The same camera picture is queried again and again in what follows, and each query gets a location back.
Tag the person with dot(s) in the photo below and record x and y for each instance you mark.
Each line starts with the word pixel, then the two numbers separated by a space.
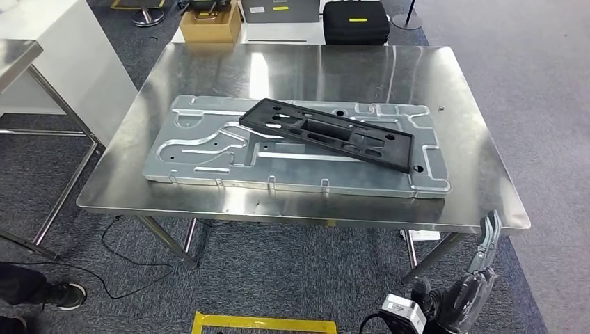
pixel 64 295

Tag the chrome stool base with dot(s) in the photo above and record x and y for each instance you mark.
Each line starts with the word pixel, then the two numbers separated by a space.
pixel 147 18

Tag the black plastic plate part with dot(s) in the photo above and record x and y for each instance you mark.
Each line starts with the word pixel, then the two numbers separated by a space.
pixel 262 115

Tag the grey round stand base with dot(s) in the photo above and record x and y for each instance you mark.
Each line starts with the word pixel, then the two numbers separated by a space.
pixel 406 21

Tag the white power strip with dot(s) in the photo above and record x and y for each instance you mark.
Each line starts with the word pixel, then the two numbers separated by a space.
pixel 424 235

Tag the brown cardboard box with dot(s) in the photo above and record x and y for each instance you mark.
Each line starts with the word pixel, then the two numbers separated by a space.
pixel 209 30

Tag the yellow floor tape square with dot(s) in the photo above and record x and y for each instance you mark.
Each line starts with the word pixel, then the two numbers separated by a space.
pixel 267 322
pixel 138 6

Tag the white cabinet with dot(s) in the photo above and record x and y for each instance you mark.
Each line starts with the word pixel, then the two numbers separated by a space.
pixel 78 60

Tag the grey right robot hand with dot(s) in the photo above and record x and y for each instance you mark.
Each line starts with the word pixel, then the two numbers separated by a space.
pixel 461 299

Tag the black case yellow label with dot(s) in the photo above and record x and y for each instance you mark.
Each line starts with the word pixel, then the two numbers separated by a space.
pixel 355 32

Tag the grey metal workbench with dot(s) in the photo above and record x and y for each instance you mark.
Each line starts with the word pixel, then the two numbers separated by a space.
pixel 322 69

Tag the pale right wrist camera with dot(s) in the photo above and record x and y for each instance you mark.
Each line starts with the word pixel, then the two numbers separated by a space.
pixel 401 313

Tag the grey equipment case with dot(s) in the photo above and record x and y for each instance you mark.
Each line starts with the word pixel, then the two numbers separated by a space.
pixel 295 14

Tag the grey aluminium fixture plate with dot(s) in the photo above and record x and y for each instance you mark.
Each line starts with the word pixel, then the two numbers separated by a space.
pixel 207 161

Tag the steel side table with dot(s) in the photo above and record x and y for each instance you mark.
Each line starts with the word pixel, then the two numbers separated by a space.
pixel 16 53

